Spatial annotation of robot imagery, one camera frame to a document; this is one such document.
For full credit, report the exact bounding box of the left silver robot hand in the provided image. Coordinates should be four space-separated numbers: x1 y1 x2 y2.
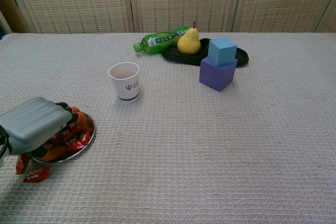
0 97 87 162

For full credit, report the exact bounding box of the red candy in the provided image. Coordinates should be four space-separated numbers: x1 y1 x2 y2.
75 129 91 148
23 166 51 184
15 155 29 175
43 136 66 151
61 123 82 141

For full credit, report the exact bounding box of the round metal plate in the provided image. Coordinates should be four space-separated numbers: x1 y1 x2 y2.
31 111 96 164

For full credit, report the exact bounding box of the white paper cup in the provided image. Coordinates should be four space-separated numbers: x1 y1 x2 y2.
108 61 140 102

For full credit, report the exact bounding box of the brown wooden board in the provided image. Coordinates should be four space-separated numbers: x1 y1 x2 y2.
0 0 29 34

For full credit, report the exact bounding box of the green plastic drink bottle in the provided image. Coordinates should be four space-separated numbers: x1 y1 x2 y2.
132 25 190 56

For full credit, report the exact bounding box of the white woven tablecloth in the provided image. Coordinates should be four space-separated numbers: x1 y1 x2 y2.
0 32 336 224

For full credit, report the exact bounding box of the black oval plate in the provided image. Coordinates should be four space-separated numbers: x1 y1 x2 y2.
161 37 249 69

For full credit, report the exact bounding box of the yellow pear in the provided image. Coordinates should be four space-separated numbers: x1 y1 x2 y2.
177 21 202 56

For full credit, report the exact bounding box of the purple foam cube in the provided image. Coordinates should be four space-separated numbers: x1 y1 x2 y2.
198 56 238 92

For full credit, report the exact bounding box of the light blue foam cube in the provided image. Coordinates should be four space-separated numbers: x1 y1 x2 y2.
207 37 238 67

